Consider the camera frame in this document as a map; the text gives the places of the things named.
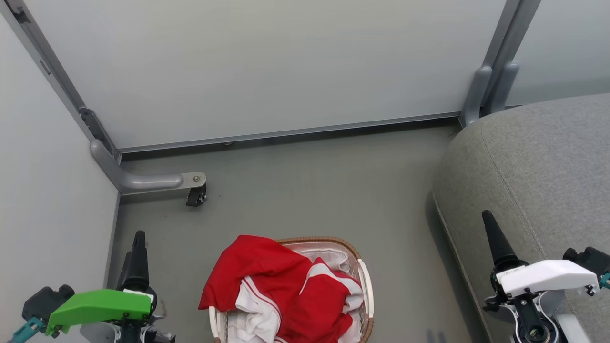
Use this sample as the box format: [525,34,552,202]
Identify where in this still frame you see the red and white garment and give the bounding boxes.
[199,234,365,343]

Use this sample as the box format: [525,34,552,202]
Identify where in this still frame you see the black caster wheel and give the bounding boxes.
[185,183,208,207]

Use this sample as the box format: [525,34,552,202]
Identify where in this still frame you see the grey partition bottom rail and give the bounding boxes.
[117,112,462,154]

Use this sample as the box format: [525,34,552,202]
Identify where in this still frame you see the short grey partition foot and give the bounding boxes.
[488,62,520,115]
[460,66,493,127]

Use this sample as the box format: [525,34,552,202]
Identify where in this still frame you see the grey fabric sofa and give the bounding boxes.
[431,93,610,343]

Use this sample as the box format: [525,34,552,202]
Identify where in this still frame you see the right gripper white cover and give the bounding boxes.
[482,210,599,343]

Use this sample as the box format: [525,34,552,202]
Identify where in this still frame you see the grey partition post with hinge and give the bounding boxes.
[0,0,120,158]

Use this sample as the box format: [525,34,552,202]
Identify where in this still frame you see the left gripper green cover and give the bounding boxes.
[45,231,176,343]

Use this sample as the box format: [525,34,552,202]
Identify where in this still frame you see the grey double partition post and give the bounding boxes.
[479,0,542,115]

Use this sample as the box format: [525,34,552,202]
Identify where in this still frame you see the white wicker-rimmed laundry basket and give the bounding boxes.
[209,237,375,343]

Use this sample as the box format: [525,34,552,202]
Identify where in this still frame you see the long grey partition foot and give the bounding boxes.
[90,139,207,195]

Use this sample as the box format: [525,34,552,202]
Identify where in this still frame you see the white basket liner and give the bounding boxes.
[295,242,356,274]

